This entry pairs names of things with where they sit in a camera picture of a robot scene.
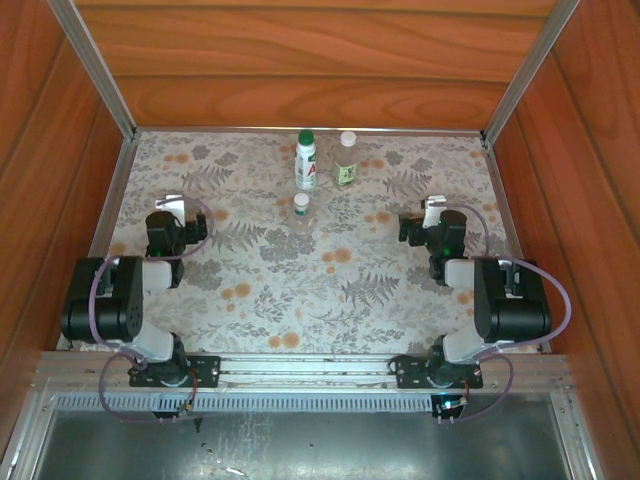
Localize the grey slotted cable duct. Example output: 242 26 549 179
52 391 435 414

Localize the clear bottle pale green label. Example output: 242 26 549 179
333 142 360 187

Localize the white bottle red letter label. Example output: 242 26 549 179
294 140 321 191

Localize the small clear bottle green label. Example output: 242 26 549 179
289 203 315 236

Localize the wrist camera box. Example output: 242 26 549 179
153 193 189 226
421 194 450 229

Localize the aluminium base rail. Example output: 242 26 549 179
30 349 572 396

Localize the small circuit board green light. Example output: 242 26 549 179
433 394 471 426

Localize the aluminium frame post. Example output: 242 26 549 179
47 0 139 142
479 0 582 144

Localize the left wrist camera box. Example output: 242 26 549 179
153 193 189 226

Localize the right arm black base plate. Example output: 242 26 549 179
394 355 485 389

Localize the floral printed tablecloth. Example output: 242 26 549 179
58 130 549 354

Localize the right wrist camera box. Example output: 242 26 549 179
421 194 450 229

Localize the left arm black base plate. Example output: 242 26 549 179
128 355 221 389

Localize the aluminium table edge strip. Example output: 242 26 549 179
57 137 137 351
133 124 485 136
482 139 529 264

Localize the galvanised metal sheet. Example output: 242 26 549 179
9 392 601 480

